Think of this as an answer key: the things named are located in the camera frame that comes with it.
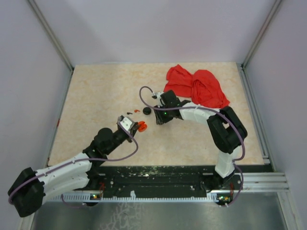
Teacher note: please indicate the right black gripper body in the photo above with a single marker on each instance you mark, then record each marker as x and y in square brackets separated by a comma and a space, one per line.
[164, 116]

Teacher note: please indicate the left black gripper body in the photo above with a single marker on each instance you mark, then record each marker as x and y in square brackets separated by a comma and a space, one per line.
[129, 138]

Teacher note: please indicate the red round charging case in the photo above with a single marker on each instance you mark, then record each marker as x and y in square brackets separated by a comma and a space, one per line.
[142, 126]

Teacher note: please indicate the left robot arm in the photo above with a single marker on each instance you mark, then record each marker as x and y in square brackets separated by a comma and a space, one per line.
[33, 188]

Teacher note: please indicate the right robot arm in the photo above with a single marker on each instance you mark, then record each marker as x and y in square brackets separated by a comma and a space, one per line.
[227, 130]

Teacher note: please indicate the black round charging case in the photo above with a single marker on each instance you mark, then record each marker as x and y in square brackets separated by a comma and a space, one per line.
[147, 110]

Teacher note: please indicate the red crumpled cloth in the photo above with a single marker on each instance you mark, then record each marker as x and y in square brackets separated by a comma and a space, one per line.
[202, 87]

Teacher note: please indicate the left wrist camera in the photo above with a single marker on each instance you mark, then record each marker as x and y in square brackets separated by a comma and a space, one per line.
[125, 123]

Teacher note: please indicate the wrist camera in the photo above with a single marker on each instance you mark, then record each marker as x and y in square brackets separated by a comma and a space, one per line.
[157, 96]
[125, 123]

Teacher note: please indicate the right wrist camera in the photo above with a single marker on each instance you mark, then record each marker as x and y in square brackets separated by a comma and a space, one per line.
[157, 96]

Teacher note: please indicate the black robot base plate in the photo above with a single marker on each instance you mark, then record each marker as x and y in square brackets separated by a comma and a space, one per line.
[159, 181]

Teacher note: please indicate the white slotted cable duct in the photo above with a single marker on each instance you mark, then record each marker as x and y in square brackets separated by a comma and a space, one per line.
[88, 197]

